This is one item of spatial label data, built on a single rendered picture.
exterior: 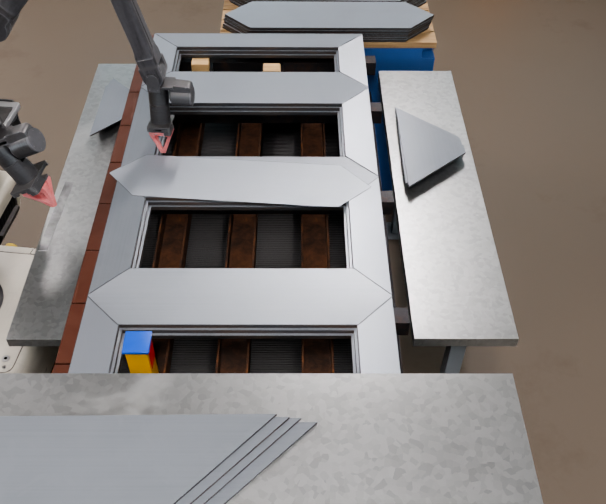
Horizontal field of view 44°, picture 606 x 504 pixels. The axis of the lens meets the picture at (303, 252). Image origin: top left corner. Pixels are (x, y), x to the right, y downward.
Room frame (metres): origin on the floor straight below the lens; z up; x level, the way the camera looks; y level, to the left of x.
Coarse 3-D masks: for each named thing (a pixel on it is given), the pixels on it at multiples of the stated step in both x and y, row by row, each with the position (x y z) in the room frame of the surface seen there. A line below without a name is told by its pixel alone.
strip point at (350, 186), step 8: (344, 168) 1.67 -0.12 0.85; (344, 176) 1.63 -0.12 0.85; (352, 176) 1.63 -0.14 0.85; (344, 184) 1.60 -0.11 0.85; (352, 184) 1.60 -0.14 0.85; (360, 184) 1.60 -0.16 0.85; (344, 192) 1.56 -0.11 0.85; (352, 192) 1.56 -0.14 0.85; (360, 192) 1.56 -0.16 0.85; (344, 200) 1.53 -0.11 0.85
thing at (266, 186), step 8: (256, 168) 1.66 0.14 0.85; (264, 168) 1.66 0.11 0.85; (272, 168) 1.66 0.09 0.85; (280, 168) 1.66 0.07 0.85; (256, 176) 1.63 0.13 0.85; (264, 176) 1.63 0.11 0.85; (272, 176) 1.63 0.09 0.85; (280, 176) 1.63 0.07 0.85; (256, 184) 1.59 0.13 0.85; (264, 184) 1.59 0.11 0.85; (272, 184) 1.59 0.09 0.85; (280, 184) 1.59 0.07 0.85; (256, 192) 1.56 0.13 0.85; (264, 192) 1.56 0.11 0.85; (272, 192) 1.56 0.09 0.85; (256, 200) 1.53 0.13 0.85; (264, 200) 1.53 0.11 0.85; (272, 200) 1.53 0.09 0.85
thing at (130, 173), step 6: (144, 156) 1.71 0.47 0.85; (132, 162) 1.68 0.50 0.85; (138, 162) 1.68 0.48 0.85; (144, 162) 1.68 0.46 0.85; (126, 168) 1.66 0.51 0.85; (132, 168) 1.66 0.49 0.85; (138, 168) 1.66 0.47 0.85; (120, 174) 1.63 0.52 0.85; (126, 174) 1.63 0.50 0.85; (132, 174) 1.63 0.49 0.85; (138, 174) 1.63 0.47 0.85; (120, 180) 1.60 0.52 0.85; (126, 180) 1.60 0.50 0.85; (132, 180) 1.60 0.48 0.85; (126, 186) 1.58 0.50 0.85; (132, 186) 1.58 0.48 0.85; (132, 192) 1.55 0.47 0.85
